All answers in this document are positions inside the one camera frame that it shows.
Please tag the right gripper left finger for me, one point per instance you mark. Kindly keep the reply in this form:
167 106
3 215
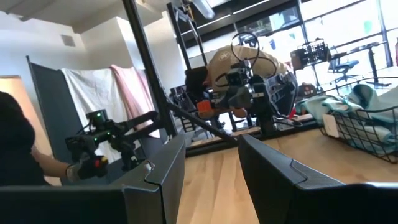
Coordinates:
155 199

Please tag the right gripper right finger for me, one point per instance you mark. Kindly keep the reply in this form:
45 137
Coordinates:
273 193

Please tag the blue microfiber towel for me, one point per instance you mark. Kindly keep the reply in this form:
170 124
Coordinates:
317 105
370 96

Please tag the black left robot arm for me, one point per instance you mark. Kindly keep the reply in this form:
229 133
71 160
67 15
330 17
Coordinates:
267 115

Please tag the orange block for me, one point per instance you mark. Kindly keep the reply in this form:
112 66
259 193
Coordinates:
204 107

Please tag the person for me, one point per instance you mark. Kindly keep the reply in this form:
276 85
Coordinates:
15 140
280 67

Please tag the person's hand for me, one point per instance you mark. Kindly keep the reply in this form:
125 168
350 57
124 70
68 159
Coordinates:
88 168

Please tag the black crate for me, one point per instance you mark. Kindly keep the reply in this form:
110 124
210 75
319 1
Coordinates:
311 53

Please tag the blue office chair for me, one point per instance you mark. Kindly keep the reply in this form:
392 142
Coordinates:
345 65

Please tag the pink hanging cloth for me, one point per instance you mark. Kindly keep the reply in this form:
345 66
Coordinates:
133 93

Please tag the white hanging cloth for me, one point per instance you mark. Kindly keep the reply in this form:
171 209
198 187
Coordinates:
90 93

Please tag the grey partition panel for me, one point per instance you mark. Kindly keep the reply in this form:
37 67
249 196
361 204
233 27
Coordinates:
49 109

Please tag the black pedestal table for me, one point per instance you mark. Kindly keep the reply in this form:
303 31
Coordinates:
371 59

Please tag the grey wall vent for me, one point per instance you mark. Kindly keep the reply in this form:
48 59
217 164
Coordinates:
67 40

